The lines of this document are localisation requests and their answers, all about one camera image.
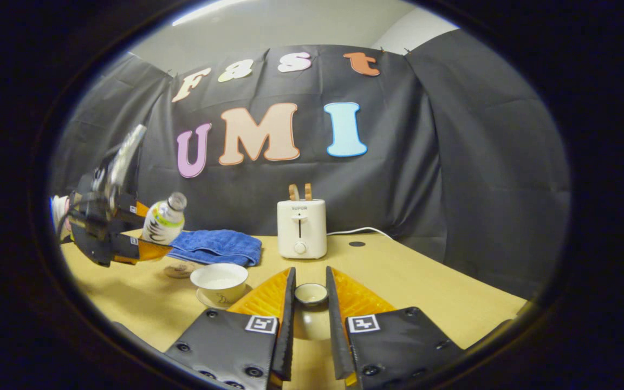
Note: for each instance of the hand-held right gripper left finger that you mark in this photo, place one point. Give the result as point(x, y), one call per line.
point(287, 325)

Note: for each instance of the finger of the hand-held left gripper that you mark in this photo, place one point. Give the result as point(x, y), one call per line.
point(130, 210)
point(133, 250)

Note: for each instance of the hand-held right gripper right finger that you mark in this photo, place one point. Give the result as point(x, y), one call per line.
point(335, 325)

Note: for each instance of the cream ceramic teacup lid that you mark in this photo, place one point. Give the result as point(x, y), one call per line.
point(311, 319)

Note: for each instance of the white label plastic water bottle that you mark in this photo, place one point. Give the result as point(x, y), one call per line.
point(163, 222)

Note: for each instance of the cream ceramic teacup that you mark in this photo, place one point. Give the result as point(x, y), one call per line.
point(220, 281)

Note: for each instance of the blue folded towel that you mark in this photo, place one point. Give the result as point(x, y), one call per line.
point(220, 246)

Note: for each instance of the white toaster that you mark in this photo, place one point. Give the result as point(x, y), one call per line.
point(301, 227)

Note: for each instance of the toast bread slice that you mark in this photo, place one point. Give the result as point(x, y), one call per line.
point(293, 192)
point(308, 192)

